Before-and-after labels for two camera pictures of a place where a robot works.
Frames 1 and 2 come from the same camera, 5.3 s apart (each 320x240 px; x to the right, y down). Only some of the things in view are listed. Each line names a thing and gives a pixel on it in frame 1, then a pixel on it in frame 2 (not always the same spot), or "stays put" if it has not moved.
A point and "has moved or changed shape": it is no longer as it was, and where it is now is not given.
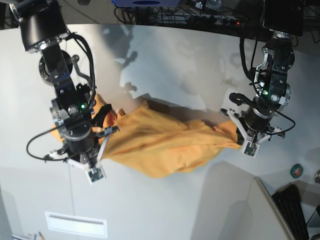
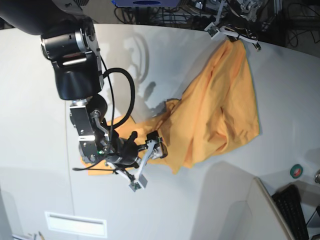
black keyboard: [289, 201] stays put
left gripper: [81, 142] -> [125, 152]
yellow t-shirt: [149, 140] has moved or changed shape
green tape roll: [296, 170] stays put
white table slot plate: [76, 225] stays put
